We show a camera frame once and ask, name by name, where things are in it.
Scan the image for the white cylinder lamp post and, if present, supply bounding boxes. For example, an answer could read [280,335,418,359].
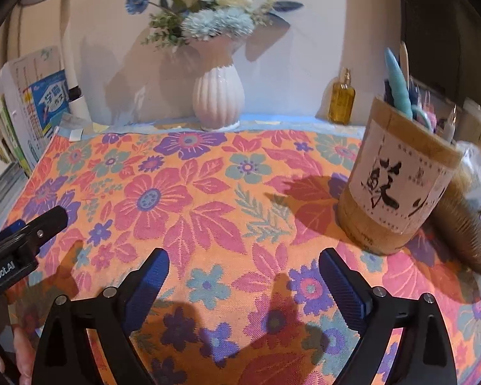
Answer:
[18,0,92,125]

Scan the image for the person's left hand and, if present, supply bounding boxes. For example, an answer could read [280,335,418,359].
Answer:
[0,326,37,385]

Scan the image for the stack of lying books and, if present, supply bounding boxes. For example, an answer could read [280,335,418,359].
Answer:
[0,160,32,225]

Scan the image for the brown ribbed basket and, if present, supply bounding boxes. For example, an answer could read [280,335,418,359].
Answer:
[430,168,481,278]

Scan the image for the small cardboard box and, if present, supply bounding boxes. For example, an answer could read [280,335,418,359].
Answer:
[463,96,481,142]

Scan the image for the bamboo pen holder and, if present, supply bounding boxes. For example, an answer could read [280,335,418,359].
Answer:
[337,95,466,255]

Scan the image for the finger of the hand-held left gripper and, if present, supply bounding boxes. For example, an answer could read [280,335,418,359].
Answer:
[18,206,69,258]
[0,220,27,252]

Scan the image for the teal handled scissors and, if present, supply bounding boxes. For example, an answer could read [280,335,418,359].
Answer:
[411,103,434,133]

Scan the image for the yellow oil bottle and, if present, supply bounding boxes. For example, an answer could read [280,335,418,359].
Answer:
[329,68,356,125]

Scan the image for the artificial flower bouquet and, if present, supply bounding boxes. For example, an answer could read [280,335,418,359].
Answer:
[125,0,305,51]

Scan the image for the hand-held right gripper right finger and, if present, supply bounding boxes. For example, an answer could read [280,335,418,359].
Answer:
[318,248,458,385]

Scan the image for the orange floral blanket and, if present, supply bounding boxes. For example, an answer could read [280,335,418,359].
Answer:
[2,126,481,385]

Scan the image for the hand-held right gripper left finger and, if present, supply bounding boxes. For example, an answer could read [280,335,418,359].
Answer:
[31,248,171,385]

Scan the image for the white ribbed vase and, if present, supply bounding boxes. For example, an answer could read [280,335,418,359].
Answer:
[192,36,246,131]

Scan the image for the row of standing books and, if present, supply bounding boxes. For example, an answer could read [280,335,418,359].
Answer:
[0,46,70,173]

